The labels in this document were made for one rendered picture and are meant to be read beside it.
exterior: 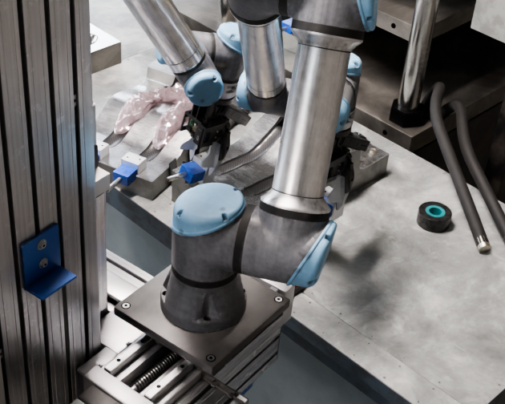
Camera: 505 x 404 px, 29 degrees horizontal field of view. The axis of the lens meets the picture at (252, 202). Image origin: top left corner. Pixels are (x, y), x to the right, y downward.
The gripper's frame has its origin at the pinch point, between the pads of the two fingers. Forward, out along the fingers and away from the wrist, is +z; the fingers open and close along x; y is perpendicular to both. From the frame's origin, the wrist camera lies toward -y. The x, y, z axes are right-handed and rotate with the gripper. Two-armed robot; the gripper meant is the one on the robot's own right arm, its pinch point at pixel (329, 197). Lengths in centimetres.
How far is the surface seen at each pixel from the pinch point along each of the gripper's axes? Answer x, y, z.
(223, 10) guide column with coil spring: -99, -62, 12
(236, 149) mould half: -33.6, -4.2, 6.6
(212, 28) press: -98, -57, 16
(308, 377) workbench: 13.1, 16.0, 35.4
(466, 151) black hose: 3, -50, 7
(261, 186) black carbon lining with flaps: -18.9, 1.6, 6.9
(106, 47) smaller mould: -96, -13, 8
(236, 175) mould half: -25.1, 3.8, 6.3
